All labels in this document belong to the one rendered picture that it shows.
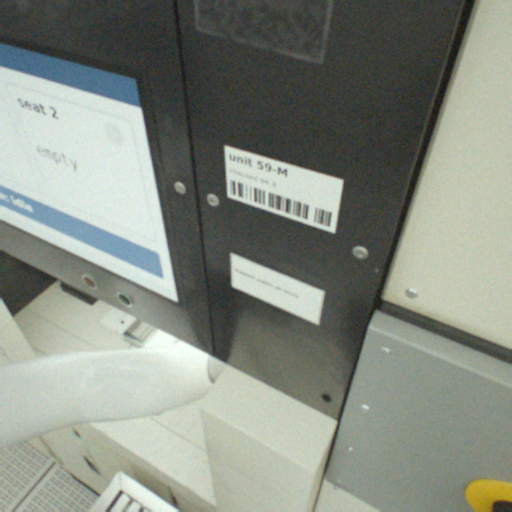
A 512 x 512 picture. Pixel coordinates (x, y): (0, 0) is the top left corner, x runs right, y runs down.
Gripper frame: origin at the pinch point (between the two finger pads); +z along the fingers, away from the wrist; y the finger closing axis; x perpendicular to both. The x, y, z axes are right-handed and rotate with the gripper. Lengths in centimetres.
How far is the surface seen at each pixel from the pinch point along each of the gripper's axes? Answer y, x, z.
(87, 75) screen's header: 5, 46, -30
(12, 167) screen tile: -7.9, 34.7, -30.3
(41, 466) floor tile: -74, -122, -33
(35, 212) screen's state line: -7.4, 29.6, -30.3
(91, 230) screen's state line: 0.5, 30.6, -30.3
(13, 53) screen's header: -1, 46, -30
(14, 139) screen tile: -5.7, 38.3, -30.3
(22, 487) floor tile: -74, -122, -42
